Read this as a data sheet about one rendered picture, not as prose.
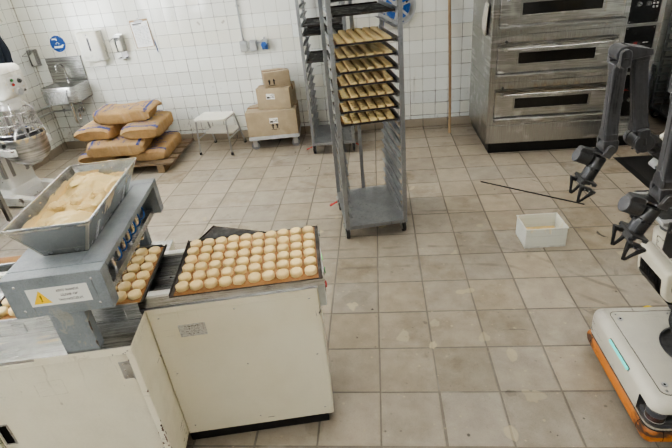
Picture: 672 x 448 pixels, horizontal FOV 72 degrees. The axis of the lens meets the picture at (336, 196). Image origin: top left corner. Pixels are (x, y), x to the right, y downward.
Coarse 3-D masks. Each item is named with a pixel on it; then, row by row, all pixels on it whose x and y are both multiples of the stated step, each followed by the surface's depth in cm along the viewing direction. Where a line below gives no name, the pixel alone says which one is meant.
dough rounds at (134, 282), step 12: (144, 252) 208; (156, 252) 208; (132, 264) 200; (144, 264) 199; (132, 276) 192; (144, 276) 192; (120, 288) 186; (132, 288) 188; (144, 288) 187; (120, 300) 180; (132, 300) 181; (0, 312) 179; (12, 312) 178
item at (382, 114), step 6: (348, 114) 348; (354, 114) 340; (360, 114) 339; (366, 114) 344; (372, 114) 338; (378, 114) 335; (384, 114) 340; (390, 114) 333; (342, 120) 337; (348, 120) 329; (354, 120) 328; (360, 120) 333; (366, 120) 327; (372, 120) 328
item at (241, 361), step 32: (160, 288) 197; (160, 320) 188; (192, 320) 189; (224, 320) 191; (256, 320) 192; (288, 320) 194; (320, 320) 196; (192, 352) 197; (224, 352) 199; (256, 352) 200; (288, 352) 202; (320, 352) 204; (192, 384) 205; (224, 384) 207; (256, 384) 209; (288, 384) 211; (320, 384) 213; (192, 416) 214; (224, 416) 216; (256, 416) 218; (288, 416) 221; (320, 416) 227
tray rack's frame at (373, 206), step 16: (320, 0) 341; (320, 16) 346; (352, 16) 350; (336, 160) 399; (336, 176) 406; (352, 192) 411; (368, 192) 408; (384, 192) 405; (352, 208) 385; (368, 208) 382; (384, 208) 380; (352, 224) 362; (368, 224) 360; (384, 224) 362; (400, 224) 374
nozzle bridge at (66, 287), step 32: (128, 192) 204; (128, 224) 179; (32, 256) 163; (64, 256) 161; (96, 256) 159; (128, 256) 184; (32, 288) 153; (64, 288) 154; (96, 288) 155; (64, 320) 160
